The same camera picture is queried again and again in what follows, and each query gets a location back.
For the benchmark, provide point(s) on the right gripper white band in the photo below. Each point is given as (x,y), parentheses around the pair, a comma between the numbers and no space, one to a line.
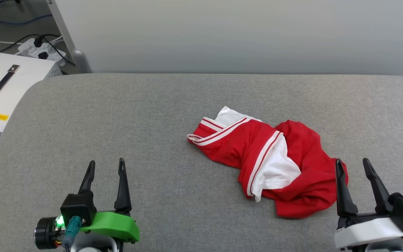
(366,229)

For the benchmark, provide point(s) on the red and white garment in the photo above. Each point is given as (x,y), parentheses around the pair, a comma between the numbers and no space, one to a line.
(292,157)

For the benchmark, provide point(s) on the grey partition support leg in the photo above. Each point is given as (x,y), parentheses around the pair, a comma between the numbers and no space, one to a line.
(77,57)

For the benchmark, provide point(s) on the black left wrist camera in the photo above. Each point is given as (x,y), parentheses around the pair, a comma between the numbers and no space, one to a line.
(77,206)

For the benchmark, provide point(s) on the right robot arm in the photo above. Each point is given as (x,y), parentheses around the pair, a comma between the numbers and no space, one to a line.
(387,247)

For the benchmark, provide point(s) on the grey fabric sofa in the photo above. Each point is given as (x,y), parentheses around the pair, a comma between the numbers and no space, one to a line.
(152,140)

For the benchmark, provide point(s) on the white power strip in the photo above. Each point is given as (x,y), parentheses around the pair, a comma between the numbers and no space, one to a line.
(30,47)

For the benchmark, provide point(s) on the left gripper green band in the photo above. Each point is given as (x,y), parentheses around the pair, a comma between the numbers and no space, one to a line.
(114,224)

